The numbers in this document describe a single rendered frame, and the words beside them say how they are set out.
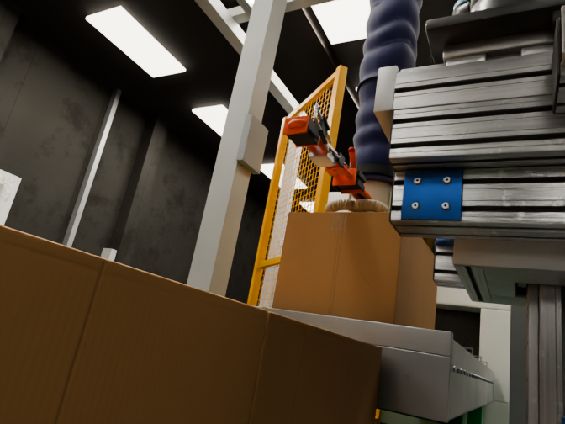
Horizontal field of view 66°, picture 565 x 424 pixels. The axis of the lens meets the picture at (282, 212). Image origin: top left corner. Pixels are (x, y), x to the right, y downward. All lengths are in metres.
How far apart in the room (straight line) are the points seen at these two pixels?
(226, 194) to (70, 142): 4.88
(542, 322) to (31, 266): 0.77
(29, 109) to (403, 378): 6.26
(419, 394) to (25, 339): 0.99
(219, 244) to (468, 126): 1.85
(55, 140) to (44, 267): 6.68
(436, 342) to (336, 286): 0.34
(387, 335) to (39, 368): 0.98
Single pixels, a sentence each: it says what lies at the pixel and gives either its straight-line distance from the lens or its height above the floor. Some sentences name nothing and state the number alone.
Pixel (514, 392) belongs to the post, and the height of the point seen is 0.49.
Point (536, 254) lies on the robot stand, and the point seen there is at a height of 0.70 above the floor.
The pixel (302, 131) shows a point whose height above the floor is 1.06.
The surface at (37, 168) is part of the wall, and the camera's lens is 6.84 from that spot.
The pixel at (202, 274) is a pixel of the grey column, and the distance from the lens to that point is 2.41.
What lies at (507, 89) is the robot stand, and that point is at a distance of 0.75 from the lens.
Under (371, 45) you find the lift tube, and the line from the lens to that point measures 2.02.
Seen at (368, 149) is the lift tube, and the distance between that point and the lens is 1.73.
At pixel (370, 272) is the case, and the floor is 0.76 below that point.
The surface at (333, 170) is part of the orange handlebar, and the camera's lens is 1.41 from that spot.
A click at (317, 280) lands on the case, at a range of 1.39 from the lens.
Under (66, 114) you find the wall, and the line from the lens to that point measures 7.18.
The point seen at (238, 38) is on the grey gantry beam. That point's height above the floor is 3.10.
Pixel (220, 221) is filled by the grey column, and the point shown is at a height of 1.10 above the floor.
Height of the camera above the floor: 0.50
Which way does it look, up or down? 17 degrees up
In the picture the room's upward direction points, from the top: 10 degrees clockwise
